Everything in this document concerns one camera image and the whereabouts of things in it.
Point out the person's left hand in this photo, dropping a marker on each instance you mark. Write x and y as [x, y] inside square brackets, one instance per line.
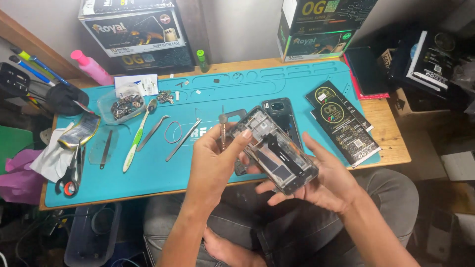
[211, 167]

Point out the person's right hand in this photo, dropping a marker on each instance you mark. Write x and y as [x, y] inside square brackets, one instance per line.
[326, 185]

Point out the small precision screwdriver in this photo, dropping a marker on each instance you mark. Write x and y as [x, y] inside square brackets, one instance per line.
[223, 139]

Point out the phone frame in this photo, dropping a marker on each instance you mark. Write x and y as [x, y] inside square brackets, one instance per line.
[276, 152]

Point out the small black phone part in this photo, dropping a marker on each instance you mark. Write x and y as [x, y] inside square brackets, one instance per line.
[239, 170]

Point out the straight metal tweezers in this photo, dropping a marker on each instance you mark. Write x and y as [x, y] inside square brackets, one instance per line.
[183, 140]

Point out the thin rubber band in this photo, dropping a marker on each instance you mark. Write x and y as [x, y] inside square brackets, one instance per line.
[166, 138]

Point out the black flat packet gold print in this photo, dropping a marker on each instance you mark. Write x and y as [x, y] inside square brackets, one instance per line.
[347, 133]
[326, 92]

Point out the grey phone plate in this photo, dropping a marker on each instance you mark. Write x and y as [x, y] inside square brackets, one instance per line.
[237, 112]

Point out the person's grey jeans legs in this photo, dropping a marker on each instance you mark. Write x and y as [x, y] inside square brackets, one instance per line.
[386, 200]

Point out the teal silicone repair mat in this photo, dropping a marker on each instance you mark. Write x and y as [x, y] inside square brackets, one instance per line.
[148, 174]

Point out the curved metal tweezers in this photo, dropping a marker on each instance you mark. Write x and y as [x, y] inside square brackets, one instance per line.
[152, 133]

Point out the green white toothbrush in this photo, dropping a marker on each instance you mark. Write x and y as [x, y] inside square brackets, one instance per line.
[135, 142]

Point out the person's bare foot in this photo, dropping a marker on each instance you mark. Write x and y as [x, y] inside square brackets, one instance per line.
[226, 248]

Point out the black phone back cover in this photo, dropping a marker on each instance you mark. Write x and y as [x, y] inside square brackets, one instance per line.
[284, 113]

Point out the small green bottle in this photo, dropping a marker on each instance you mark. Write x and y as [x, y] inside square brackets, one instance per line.
[203, 61]

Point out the clear tub of small parts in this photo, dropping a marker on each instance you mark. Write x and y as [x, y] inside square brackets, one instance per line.
[124, 105]

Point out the thin black metal spudger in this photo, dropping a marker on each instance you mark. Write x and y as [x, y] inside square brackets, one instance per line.
[106, 148]

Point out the clear plastic sheet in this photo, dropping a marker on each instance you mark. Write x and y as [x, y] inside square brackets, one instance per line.
[95, 150]

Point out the brown cardboard carton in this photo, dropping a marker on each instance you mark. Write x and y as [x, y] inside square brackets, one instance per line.
[412, 104]

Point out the black box gold letters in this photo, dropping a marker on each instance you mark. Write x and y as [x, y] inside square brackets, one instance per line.
[159, 60]

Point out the shiny foil pouch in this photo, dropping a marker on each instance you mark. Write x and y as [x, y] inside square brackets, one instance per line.
[81, 129]

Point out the green holographic display box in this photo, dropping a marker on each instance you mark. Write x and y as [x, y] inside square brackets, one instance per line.
[315, 46]

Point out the dark plastic bin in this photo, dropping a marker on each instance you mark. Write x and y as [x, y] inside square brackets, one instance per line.
[89, 237]

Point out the pink plastic bottle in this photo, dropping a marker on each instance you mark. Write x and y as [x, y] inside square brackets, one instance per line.
[92, 68]

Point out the white black display box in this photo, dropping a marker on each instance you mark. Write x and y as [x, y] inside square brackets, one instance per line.
[131, 31]

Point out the black white flat box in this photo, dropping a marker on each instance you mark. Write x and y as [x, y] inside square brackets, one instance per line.
[426, 63]

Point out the white cloth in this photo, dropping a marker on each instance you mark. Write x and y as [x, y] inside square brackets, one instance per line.
[52, 159]

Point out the black green display box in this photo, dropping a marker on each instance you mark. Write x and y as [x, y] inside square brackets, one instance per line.
[326, 13]

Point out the pink plastic bag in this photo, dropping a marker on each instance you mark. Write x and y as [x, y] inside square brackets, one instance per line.
[20, 181]

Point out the green plastic sheet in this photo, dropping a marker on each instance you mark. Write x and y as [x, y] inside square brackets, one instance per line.
[15, 144]

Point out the yellow blue pen tool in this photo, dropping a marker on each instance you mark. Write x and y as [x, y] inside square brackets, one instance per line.
[39, 63]

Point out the blue grey pen tool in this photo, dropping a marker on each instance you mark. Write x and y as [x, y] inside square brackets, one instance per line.
[31, 70]

